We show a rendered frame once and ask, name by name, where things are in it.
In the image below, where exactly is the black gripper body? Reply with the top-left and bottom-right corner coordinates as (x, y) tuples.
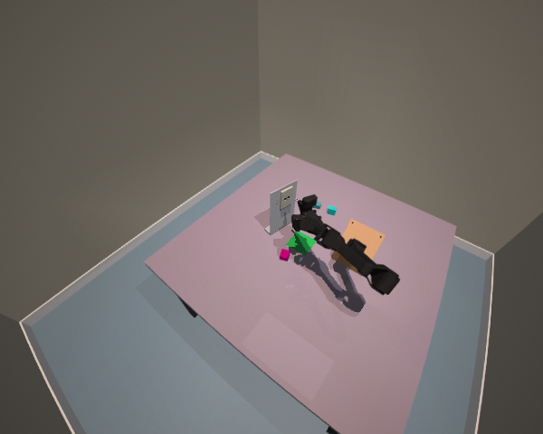
(302, 194), (322, 220)

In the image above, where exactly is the magenta cube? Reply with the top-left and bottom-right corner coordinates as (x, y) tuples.
(280, 249), (291, 261)

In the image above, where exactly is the grey panel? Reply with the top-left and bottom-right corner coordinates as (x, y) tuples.
(264, 179), (298, 235)

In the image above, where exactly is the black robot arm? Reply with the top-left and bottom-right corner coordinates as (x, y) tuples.
(291, 212), (400, 295)

